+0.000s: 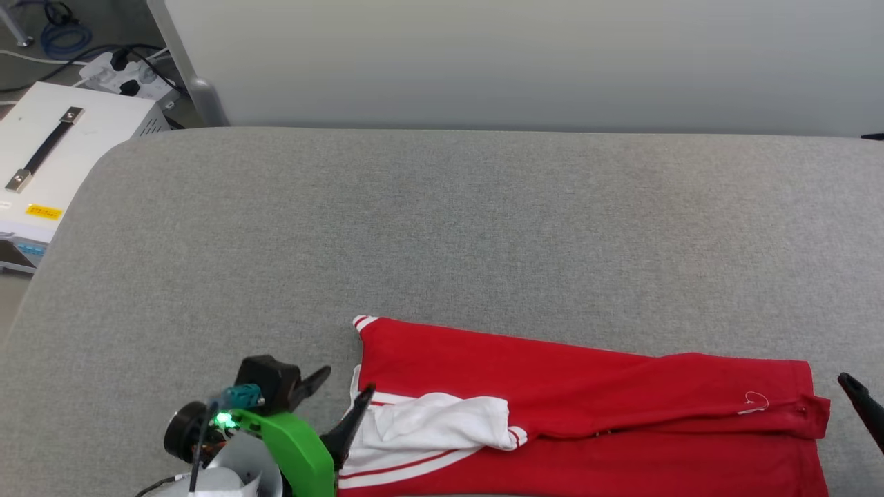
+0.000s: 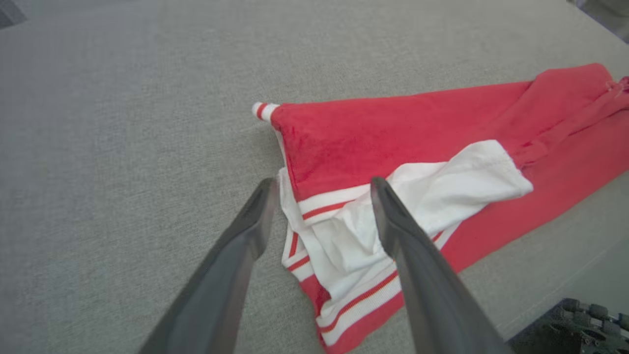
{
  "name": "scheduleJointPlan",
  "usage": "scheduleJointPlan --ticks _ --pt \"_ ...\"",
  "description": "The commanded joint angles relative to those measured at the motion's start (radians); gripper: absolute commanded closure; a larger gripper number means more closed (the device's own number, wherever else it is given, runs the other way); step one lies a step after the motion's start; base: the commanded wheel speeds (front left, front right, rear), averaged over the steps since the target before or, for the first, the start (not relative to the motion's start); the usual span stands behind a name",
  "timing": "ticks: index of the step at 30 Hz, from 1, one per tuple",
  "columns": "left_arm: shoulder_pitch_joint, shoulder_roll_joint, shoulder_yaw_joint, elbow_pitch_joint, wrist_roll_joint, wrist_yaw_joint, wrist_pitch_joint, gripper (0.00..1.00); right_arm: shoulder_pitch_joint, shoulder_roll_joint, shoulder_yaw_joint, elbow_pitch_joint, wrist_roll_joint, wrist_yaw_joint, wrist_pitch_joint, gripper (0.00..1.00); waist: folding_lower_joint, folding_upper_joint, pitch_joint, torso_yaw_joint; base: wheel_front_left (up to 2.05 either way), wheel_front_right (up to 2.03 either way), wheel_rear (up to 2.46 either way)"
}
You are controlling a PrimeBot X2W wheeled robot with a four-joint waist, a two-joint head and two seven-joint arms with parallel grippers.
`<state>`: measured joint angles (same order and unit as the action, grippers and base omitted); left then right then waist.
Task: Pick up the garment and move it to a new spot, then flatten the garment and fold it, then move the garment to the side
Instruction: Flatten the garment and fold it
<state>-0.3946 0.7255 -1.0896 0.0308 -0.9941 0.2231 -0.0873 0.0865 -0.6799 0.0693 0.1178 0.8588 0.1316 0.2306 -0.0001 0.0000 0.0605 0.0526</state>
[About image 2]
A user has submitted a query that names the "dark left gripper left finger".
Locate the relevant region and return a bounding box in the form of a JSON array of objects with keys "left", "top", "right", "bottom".
[{"left": 140, "top": 178, "right": 280, "bottom": 354}]

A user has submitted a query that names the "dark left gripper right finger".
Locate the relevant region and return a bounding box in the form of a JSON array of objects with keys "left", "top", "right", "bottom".
[{"left": 370, "top": 177, "right": 512, "bottom": 354}]

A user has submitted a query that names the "red and white shirt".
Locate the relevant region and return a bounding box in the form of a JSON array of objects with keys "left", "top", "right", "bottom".
[{"left": 252, "top": 63, "right": 629, "bottom": 354}]

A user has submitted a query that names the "black knobbed mechanical part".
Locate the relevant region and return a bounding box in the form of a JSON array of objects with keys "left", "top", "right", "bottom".
[{"left": 509, "top": 298, "right": 629, "bottom": 354}]

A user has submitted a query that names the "grey fabric sofa cushion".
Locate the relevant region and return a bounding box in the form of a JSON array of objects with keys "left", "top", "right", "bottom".
[{"left": 0, "top": 0, "right": 629, "bottom": 354}]

